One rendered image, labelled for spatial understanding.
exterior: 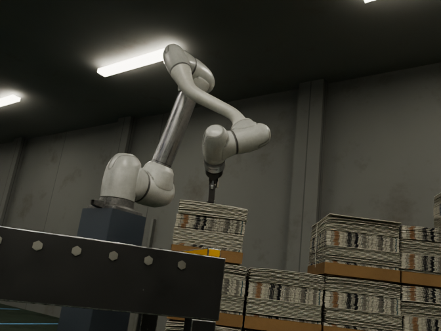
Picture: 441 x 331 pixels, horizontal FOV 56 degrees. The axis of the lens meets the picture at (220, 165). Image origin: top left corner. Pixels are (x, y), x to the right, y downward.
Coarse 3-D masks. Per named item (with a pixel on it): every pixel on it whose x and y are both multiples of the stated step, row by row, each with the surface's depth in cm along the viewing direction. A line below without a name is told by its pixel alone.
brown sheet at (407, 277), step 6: (402, 276) 158; (408, 276) 158; (414, 276) 158; (420, 276) 158; (426, 276) 158; (432, 276) 158; (438, 276) 158; (408, 282) 158; (414, 282) 158; (420, 282) 157; (426, 282) 157; (432, 282) 157; (438, 282) 157
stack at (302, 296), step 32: (224, 288) 158; (256, 288) 160; (288, 288) 159; (320, 288) 158; (352, 288) 158; (384, 288) 158; (416, 288) 158; (320, 320) 154; (352, 320) 155; (384, 320) 154; (416, 320) 154
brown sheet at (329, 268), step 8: (320, 264) 168; (328, 264) 160; (336, 264) 160; (344, 264) 160; (312, 272) 183; (320, 272) 166; (328, 272) 159; (336, 272) 159; (344, 272) 159; (352, 272) 159; (360, 272) 159; (368, 272) 159; (376, 272) 159; (384, 272) 159; (392, 272) 159; (392, 280) 158
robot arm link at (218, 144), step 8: (208, 128) 162; (216, 128) 161; (208, 136) 160; (216, 136) 159; (224, 136) 161; (232, 136) 165; (208, 144) 161; (216, 144) 160; (224, 144) 162; (232, 144) 164; (208, 152) 164; (216, 152) 163; (224, 152) 164; (232, 152) 166; (208, 160) 168; (216, 160) 166
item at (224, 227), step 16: (192, 208) 169; (208, 208) 169; (224, 208) 169; (240, 208) 170; (176, 224) 168; (192, 224) 168; (208, 224) 168; (224, 224) 168; (240, 224) 168; (176, 240) 167; (192, 240) 166; (208, 240) 166; (224, 240) 167; (240, 240) 167
